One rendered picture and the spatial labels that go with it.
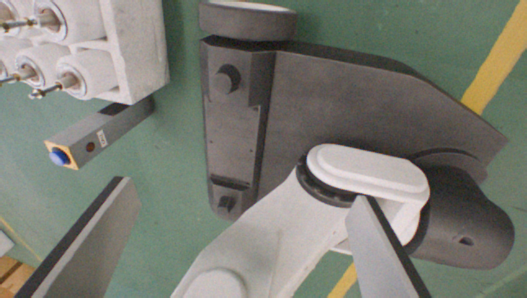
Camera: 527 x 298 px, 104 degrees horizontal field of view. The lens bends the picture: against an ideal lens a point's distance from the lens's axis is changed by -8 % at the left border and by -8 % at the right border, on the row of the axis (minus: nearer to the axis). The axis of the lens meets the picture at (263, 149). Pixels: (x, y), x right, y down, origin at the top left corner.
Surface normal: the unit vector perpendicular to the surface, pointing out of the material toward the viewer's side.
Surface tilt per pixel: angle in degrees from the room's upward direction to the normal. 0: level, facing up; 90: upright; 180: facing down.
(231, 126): 0
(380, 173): 90
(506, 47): 0
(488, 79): 0
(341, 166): 90
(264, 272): 115
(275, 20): 43
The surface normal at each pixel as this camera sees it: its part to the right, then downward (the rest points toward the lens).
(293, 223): 0.11, -0.80
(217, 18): -0.51, 0.44
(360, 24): -0.22, 0.56
